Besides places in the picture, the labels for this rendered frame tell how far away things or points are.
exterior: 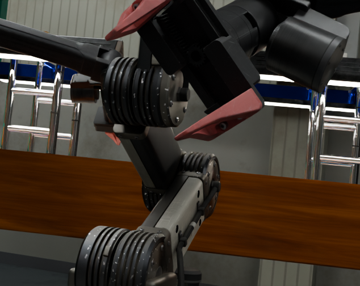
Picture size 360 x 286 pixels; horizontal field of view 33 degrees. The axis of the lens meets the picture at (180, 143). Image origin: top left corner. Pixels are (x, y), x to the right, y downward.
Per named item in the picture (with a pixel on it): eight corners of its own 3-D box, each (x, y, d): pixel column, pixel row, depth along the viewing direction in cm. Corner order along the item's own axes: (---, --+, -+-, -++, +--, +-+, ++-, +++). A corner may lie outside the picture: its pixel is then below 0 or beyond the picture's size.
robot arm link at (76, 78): (114, 71, 139) (118, 51, 145) (63, 71, 139) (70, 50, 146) (118, 113, 147) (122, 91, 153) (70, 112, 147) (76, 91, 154)
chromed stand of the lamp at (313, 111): (358, 214, 202) (369, 80, 204) (297, 207, 204) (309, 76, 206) (348, 211, 221) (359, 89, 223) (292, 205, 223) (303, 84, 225)
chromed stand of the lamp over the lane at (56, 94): (35, 185, 173) (52, 30, 175) (-33, 178, 175) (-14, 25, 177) (55, 185, 192) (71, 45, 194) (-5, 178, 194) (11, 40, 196)
